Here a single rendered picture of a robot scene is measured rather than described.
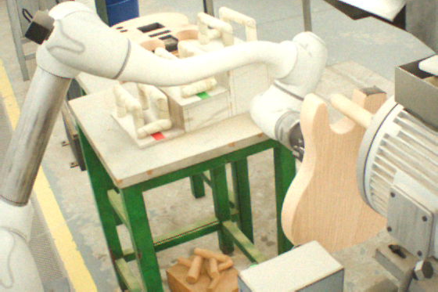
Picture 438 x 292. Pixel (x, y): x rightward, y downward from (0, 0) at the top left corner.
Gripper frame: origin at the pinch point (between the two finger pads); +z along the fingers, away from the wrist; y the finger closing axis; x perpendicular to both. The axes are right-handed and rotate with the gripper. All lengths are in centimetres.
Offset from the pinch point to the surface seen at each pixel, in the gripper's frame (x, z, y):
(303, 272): 2.4, 28.9, 31.5
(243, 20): 17, -68, -8
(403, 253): 5.3, 35.5, 15.0
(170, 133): -14, -60, 18
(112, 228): -74, -102, 25
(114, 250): -85, -102, 25
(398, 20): 37.1, 4.6, -3.8
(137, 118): -9, -63, 28
